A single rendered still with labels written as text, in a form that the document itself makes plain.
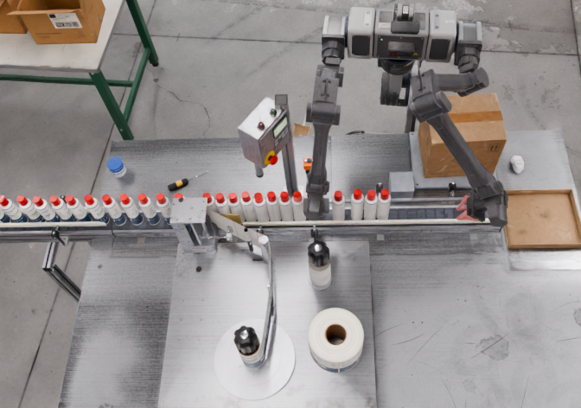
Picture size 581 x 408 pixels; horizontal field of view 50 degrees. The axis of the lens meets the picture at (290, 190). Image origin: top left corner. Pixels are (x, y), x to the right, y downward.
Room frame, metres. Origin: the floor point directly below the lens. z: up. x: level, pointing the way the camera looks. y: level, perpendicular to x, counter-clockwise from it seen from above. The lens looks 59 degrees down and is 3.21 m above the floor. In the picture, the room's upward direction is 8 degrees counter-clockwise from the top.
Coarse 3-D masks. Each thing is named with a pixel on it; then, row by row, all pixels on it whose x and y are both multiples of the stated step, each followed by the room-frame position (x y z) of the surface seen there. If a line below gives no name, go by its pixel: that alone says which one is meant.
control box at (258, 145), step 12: (264, 108) 1.39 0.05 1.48; (252, 120) 1.34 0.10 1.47; (264, 120) 1.34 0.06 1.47; (276, 120) 1.34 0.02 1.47; (288, 120) 1.37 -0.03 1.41; (240, 132) 1.31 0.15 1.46; (252, 132) 1.29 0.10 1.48; (264, 132) 1.29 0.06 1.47; (288, 132) 1.37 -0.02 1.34; (252, 144) 1.28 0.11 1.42; (264, 144) 1.27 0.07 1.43; (252, 156) 1.29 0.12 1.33; (264, 156) 1.26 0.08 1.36; (264, 168) 1.26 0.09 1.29
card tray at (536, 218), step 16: (512, 192) 1.25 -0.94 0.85; (528, 192) 1.24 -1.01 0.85; (544, 192) 1.23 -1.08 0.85; (560, 192) 1.22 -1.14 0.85; (512, 208) 1.18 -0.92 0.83; (528, 208) 1.17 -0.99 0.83; (544, 208) 1.16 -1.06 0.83; (560, 208) 1.15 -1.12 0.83; (576, 208) 1.13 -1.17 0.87; (512, 224) 1.11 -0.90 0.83; (528, 224) 1.10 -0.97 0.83; (544, 224) 1.09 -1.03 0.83; (560, 224) 1.08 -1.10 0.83; (576, 224) 1.07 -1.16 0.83; (512, 240) 1.04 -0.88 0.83; (528, 240) 1.03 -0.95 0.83; (544, 240) 1.02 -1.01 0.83; (560, 240) 1.01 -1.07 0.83; (576, 240) 1.00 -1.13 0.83
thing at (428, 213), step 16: (400, 208) 1.23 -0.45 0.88; (416, 208) 1.22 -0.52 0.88; (432, 208) 1.21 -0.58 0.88; (448, 208) 1.20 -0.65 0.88; (112, 224) 1.35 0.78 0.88; (128, 224) 1.34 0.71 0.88; (144, 224) 1.33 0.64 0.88; (160, 224) 1.32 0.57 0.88; (400, 224) 1.16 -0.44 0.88; (416, 224) 1.15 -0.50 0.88; (432, 224) 1.14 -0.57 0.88; (448, 224) 1.13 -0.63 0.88; (464, 224) 1.12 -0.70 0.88; (480, 224) 1.11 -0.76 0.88
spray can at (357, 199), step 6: (354, 192) 1.22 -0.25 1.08; (360, 192) 1.22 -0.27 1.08; (354, 198) 1.21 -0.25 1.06; (360, 198) 1.21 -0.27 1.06; (354, 204) 1.20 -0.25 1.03; (360, 204) 1.20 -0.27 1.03; (354, 210) 1.20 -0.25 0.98; (360, 210) 1.20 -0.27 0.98; (354, 216) 1.20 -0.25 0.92; (360, 216) 1.20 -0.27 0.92
